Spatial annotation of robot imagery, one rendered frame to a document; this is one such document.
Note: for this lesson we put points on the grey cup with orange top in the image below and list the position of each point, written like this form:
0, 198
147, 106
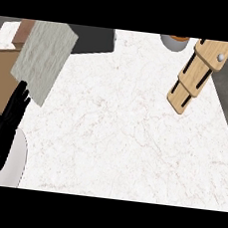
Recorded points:
174, 44

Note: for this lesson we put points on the pale wooden tiered shelf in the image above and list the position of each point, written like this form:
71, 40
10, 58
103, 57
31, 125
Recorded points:
199, 72

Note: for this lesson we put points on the dark grey appliance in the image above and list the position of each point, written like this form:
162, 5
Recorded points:
92, 40

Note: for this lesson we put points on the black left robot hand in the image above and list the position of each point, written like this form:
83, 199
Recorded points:
4, 123

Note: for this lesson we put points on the white oval placemat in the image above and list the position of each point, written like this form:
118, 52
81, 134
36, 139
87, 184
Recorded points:
13, 164

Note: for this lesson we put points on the pale grey wooden cabinet door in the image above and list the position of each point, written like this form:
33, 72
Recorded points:
42, 61

